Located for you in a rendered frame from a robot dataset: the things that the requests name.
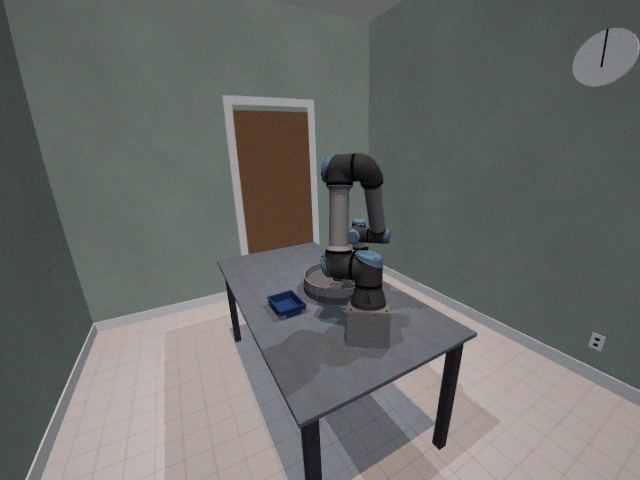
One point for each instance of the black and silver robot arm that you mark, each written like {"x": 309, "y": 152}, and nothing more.
{"x": 338, "y": 261}

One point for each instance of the blue open crate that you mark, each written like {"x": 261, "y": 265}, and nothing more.
{"x": 288, "y": 304}

